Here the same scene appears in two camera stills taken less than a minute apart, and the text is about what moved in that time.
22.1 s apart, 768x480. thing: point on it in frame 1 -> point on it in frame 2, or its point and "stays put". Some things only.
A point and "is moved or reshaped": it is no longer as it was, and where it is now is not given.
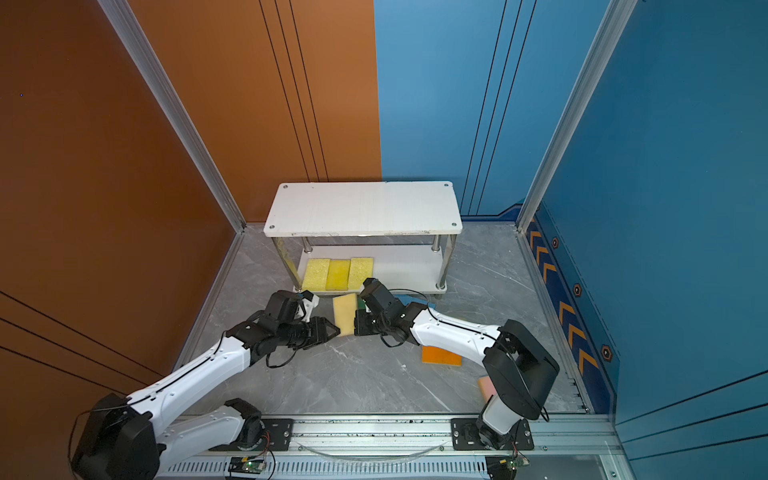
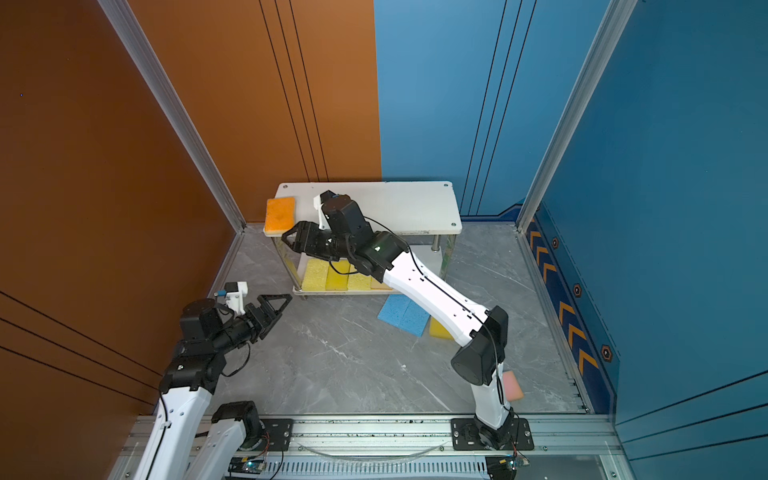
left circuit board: (246, 465) stays put
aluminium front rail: (403, 448) stays put
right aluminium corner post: (619, 16) stays put
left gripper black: (321, 333) -> (264, 326)
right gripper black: (360, 328) -> (307, 240)
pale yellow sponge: (344, 312) is moved or reshaped
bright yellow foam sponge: (338, 275) stays put
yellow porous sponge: (360, 269) stays put
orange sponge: (436, 355) -> (280, 215)
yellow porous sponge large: (316, 273) stays put
